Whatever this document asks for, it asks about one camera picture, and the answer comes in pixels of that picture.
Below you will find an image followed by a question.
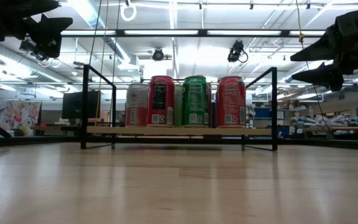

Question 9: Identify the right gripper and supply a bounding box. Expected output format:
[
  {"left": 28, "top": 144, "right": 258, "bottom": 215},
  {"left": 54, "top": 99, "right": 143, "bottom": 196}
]
[{"left": 290, "top": 26, "right": 358, "bottom": 92}]

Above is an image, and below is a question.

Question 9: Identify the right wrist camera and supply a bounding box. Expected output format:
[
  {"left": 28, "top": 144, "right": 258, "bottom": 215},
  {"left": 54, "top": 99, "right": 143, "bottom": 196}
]
[{"left": 335, "top": 10, "right": 358, "bottom": 34}]

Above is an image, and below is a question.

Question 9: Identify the red can white print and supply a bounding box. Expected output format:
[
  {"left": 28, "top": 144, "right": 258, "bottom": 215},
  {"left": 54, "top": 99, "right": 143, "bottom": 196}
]
[{"left": 215, "top": 75, "right": 247, "bottom": 128}]

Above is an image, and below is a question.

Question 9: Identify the wooden shelf black metal frame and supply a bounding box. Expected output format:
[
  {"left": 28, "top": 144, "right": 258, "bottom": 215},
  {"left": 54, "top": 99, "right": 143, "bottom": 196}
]
[{"left": 80, "top": 63, "right": 278, "bottom": 152}]

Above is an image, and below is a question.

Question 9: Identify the wooden workbench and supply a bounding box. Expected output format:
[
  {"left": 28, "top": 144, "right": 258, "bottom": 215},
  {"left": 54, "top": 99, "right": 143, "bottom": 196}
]
[{"left": 301, "top": 125, "right": 358, "bottom": 141}]

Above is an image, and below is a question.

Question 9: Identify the yellow hanging rope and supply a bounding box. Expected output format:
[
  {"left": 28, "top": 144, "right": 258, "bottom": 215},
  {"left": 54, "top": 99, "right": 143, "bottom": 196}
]
[{"left": 94, "top": 0, "right": 110, "bottom": 125}]

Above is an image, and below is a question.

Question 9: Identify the light green beverage can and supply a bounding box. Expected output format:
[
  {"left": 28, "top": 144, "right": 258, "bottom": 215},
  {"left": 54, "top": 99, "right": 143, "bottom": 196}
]
[{"left": 174, "top": 84, "right": 185, "bottom": 127}]

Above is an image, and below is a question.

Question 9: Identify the blue storage bin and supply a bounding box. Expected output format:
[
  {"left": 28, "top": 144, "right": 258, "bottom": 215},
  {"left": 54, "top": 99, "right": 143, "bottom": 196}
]
[{"left": 253, "top": 107, "right": 273, "bottom": 119}]

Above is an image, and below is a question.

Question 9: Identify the floral cloth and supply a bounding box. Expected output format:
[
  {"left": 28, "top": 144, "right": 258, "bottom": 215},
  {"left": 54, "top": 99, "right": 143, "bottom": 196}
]
[{"left": 0, "top": 99, "right": 42, "bottom": 137}]

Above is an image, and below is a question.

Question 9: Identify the white parts pile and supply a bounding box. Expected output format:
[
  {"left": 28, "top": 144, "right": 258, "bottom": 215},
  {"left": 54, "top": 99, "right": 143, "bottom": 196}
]
[{"left": 290, "top": 113, "right": 358, "bottom": 129}]

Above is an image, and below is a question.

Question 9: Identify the white ring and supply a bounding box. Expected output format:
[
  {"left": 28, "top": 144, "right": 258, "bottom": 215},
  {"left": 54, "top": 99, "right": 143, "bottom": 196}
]
[{"left": 120, "top": 2, "right": 137, "bottom": 22}]

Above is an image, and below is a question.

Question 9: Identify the black hanging cable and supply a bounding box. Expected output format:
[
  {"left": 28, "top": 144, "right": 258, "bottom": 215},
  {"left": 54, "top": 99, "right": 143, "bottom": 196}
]
[
  {"left": 295, "top": 0, "right": 331, "bottom": 132},
  {"left": 87, "top": 0, "right": 102, "bottom": 82}
]

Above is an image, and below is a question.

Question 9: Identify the yellow knotted rope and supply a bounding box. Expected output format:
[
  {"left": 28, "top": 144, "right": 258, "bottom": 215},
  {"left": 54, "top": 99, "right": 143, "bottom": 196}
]
[{"left": 295, "top": 0, "right": 306, "bottom": 44}]

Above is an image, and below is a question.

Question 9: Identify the white pink beverage can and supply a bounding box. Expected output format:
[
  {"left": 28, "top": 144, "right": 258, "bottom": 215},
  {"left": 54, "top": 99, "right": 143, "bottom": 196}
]
[{"left": 125, "top": 82, "right": 149, "bottom": 128}]

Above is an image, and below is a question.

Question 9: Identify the red can black label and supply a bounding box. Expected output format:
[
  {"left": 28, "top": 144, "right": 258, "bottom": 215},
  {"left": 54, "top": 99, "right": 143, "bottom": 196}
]
[{"left": 147, "top": 75, "right": 176, "bottom": 128}]

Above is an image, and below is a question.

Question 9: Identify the black hanging camera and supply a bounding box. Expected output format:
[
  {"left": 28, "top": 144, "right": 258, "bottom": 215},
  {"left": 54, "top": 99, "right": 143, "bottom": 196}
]
[{"left": 227, "top": 39, "right": 249, "bottom": 63}]

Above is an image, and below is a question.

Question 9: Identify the round black ceiling camera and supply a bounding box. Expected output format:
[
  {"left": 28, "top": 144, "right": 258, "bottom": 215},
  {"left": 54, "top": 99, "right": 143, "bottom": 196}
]
[{"left": 152, "top": 48, "right": 165, "bottom": 62}]

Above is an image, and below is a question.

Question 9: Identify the overhead light bar frame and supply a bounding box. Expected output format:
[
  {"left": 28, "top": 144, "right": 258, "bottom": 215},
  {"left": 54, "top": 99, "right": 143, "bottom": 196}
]
[{"left": 59, "top": 29, "right": 329, "bottom": 38}]

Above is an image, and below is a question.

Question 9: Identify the black monitor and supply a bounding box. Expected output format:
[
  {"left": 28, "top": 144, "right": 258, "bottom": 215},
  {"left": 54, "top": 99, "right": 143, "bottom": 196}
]
[{"left": 62, "top": 90, "right": 101, "bottom": 121}]

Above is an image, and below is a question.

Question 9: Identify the dark green beverage can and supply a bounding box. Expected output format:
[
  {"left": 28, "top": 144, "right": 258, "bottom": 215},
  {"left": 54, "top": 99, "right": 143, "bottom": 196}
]
[{"left": 181, "top": 74, "right": 210, "bottom": 128}]

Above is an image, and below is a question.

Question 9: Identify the black metal table frame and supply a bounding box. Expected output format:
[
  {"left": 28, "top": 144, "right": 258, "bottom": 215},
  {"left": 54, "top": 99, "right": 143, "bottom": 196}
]
[{"left": 0, "top": 136, "right": 358, "bottom": 152}]

